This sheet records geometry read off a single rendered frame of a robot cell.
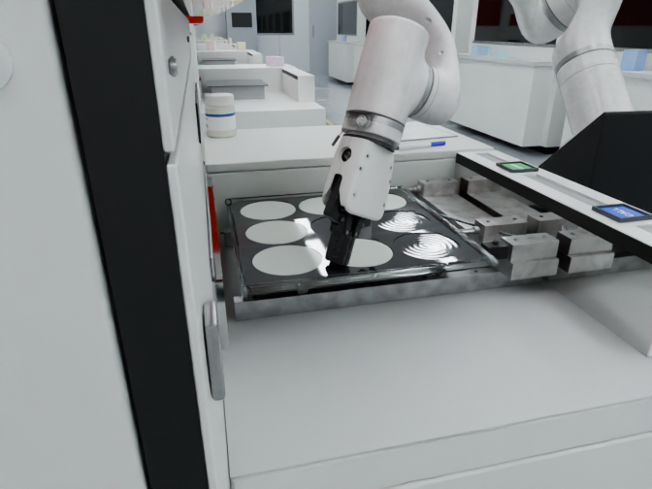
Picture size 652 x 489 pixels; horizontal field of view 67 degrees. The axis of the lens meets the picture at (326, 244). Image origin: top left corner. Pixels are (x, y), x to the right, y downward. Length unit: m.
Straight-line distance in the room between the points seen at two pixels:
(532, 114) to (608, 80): 4.33
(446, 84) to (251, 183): 0.45
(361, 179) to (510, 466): 0.38
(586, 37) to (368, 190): 0.71
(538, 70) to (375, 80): 4.82
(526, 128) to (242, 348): 5.02
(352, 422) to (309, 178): 0.58
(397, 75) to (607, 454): 0.53
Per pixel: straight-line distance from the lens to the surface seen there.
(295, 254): 0.73
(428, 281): 0.78
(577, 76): 1.21
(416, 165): 1.09
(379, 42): 0.70
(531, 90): 5.46
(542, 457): 0.66
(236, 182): 1.00
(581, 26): 1.26
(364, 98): 0.68
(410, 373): 0.63
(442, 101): 0.73
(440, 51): 0.78
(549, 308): 0.82
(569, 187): 0.93
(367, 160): 0.66
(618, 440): 0.72
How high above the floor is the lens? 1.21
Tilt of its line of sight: 24 degrees down
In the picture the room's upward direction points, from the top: straight up
